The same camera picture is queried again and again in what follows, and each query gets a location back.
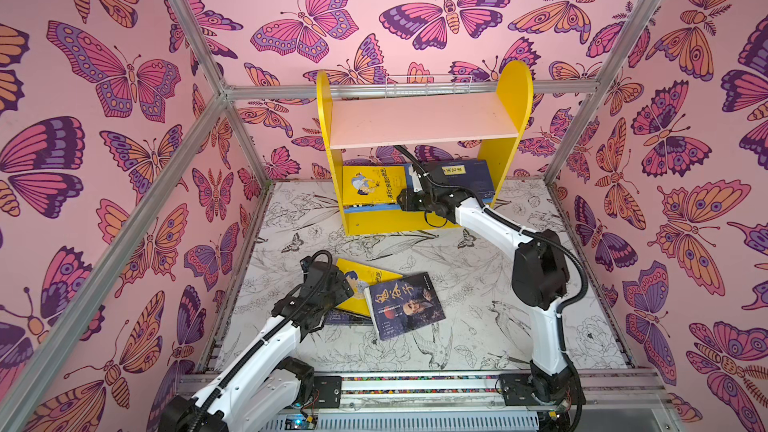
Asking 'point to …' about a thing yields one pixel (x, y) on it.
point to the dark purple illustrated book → (404, 305)
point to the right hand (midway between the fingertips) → (402, 193)
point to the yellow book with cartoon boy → (362, 277)
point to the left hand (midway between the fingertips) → (341, 284)
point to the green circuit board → (299, 422)
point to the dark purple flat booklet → (338, 317)
